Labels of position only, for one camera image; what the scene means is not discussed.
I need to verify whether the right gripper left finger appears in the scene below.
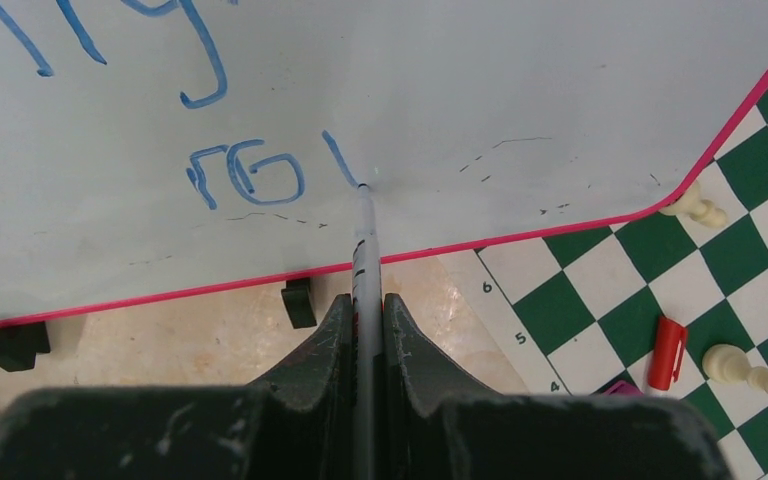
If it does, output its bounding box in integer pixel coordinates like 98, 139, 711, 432
0, 294, 353, 479

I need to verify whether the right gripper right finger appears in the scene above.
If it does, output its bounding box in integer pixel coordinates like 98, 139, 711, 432
383, 294, 732, 479

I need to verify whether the blue capped marker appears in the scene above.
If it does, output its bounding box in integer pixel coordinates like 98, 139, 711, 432
352, 184, 386, 479

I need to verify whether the white board with pink frame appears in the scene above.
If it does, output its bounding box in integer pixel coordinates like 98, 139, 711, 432
0, 1, 768, 323

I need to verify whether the right black whiteboard foot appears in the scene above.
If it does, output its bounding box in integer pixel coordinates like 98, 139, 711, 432
281, 277, 317, 329

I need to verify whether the black whiteboard foot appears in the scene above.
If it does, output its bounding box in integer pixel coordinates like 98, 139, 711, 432
0, 323, 51, 372
281, 277, 317, 329

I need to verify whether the left black whiteboard foot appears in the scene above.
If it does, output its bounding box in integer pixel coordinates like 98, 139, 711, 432
0, 323, 51, 372

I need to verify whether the green white chessboard mat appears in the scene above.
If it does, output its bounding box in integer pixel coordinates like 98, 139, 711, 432
442, 89, 768, 479

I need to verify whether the pink purple marker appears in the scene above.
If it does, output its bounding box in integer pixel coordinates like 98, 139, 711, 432
598, 380, 643, 396

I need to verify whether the red marker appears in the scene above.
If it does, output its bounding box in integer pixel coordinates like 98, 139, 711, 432
646, 315, 688, 396

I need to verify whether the cream chess piece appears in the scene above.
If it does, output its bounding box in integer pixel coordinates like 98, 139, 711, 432
659, 181, 728, 229
702, 344, 768, 395

